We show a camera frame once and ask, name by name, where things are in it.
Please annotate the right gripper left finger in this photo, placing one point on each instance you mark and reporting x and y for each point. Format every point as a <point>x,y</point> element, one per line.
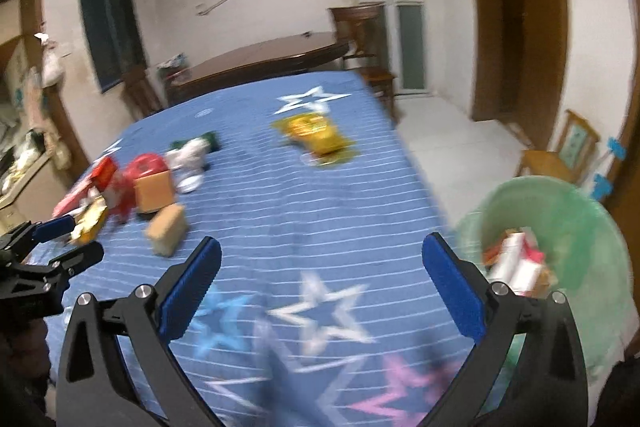
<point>116,367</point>

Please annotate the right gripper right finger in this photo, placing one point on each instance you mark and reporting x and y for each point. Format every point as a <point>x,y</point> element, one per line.
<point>526,367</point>

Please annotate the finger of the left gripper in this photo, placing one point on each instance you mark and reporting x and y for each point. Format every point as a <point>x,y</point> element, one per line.
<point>47,231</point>
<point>79,259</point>

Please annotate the silver foil snack bag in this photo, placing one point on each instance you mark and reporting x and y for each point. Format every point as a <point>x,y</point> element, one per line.
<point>89,222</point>

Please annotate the tan sponge block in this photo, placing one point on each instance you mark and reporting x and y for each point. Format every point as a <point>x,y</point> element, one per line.
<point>167,229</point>

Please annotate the white towel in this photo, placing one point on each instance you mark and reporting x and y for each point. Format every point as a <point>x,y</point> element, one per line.
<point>187,164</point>

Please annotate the green snack wrapper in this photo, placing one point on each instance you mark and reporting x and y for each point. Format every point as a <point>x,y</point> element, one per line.
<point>210,140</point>

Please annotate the green plastic trash bin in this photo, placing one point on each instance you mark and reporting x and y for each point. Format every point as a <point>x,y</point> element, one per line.
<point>583,246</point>

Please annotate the trash inside bin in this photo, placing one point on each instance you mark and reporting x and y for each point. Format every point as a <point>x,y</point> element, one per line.
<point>516,260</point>

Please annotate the wooden cabinet shelf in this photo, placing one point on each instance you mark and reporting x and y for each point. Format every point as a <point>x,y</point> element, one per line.
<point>41,156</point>

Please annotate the red cardboard box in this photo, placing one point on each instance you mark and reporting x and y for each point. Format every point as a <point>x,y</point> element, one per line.
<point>101,177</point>

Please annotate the orange cardboard box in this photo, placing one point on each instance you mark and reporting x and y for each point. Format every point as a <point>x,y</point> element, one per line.
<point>154,192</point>

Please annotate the red apple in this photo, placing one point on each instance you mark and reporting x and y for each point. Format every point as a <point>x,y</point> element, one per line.
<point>146,164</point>

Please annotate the hanging white plastic bag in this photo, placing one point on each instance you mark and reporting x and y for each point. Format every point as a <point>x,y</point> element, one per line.
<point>52,70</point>

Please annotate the small yellow wooden chair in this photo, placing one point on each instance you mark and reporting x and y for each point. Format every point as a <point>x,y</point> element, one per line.
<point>570,159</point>

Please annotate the blue star-patterned bed sheet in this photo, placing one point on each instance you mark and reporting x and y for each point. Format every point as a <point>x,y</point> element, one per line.
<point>322,313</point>

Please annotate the dark window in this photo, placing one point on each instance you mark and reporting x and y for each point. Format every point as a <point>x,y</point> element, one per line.
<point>113,38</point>

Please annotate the dark wooden round table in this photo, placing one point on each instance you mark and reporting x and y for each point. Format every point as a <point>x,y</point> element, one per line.
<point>263,60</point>

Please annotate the yellow wrapped snack package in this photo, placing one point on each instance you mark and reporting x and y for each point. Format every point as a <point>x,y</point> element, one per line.
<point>321,142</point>

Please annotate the dark wooden chair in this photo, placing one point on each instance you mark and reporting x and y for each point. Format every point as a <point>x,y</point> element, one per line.
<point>360,26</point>

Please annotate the brown wooden door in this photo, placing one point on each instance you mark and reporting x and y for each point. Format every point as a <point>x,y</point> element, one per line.
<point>520,64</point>

